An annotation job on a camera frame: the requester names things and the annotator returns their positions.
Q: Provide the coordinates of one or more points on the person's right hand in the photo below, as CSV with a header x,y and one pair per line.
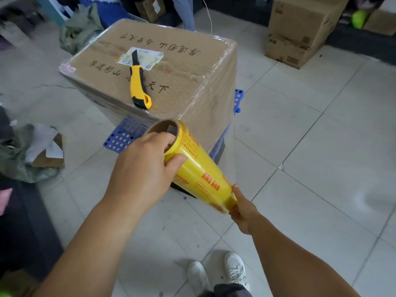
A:
x,y
244,214

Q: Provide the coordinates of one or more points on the person's left hand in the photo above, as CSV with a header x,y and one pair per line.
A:
x,y
139,176

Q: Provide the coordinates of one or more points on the yellow stretch film roll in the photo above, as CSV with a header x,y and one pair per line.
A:
x,y
201,173

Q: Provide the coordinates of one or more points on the yellow black utility knife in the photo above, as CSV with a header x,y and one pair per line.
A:
x,y
137,86

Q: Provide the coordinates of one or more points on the large brown cardboard box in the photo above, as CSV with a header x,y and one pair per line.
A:
x,y
185,80

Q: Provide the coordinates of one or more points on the person's left forearm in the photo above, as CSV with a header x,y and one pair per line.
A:
x,y
89,253

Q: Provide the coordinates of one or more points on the person's right forearm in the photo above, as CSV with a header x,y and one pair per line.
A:
x,y
290,266

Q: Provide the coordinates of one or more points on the person's right shoe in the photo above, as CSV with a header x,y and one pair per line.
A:
x,y
235,269

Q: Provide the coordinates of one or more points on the person's shoe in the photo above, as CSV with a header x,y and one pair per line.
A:
x,y
198,275
235,269

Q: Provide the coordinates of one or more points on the person's left shoe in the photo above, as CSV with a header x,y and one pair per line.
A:
x,y
198,275

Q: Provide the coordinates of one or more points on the person's grey trousers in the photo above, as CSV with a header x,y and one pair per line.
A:
x,y
226,290

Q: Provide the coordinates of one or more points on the small cardboard box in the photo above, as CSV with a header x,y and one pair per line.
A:
x,y
287,54

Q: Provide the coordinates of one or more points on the cardboard box with white sticker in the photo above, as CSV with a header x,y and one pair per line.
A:
x,y
150,9

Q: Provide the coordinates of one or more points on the cardboard box with white label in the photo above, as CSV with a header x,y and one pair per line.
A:
x,y
303,18

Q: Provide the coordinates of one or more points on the blue perforated plastic pallet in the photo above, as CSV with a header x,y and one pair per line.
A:
x,y
119,140

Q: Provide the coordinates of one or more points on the black plastic crate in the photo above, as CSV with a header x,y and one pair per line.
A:
x,y
218,151

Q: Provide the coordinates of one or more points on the white paper sheet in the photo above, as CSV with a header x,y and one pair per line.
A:
x,y
43,142

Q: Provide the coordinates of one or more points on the green fabric sack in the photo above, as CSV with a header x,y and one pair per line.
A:
x,y
18,170
79,30

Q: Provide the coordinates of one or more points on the pink packet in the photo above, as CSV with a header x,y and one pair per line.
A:
x,y
4,201

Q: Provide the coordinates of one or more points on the blue plastic bag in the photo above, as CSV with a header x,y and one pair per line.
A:
x,y
108,10

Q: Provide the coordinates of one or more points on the printed poster board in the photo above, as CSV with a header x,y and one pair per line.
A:
x,y
54,7

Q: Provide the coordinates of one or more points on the green plastic packet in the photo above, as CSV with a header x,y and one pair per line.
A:
x,y
359,19

